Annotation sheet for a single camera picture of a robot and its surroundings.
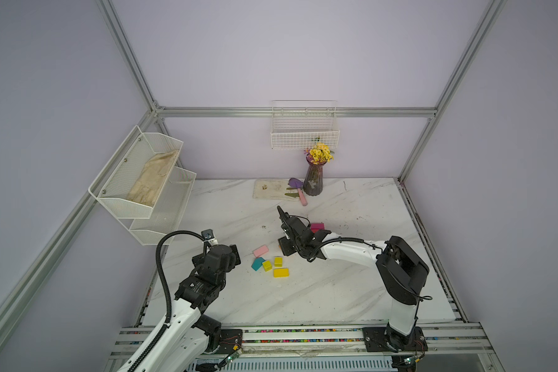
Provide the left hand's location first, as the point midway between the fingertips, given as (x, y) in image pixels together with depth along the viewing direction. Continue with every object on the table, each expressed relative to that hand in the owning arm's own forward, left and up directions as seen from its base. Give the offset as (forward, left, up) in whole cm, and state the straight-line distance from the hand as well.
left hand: (218, 252), depth 79 cm
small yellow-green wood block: (0, -16, -12) cm, 20 cm away
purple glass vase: (+39, -37, -5) cm, 53 cm away
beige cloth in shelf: (+17, +24, +16) cm, 33 cm away
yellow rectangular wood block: (-2, -21, -14) cm, 25 cm away
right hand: (+9, -23, -7) cm, 25 cm away
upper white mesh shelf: (+18, +30, +15) cm, 38 cm away
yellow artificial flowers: (+41, -38, +10) cm, 57 cm away
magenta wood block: (+22, -38, -17) cm, 47 cm away
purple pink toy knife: (+45, -30, -12) cm, 55 cm away
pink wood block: (+7, -13, -13) cm, 20 cm away
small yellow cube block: (+2, -20, -12) cm, 24 cm away
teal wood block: (+2, -12, -12) cm, 18 cm away
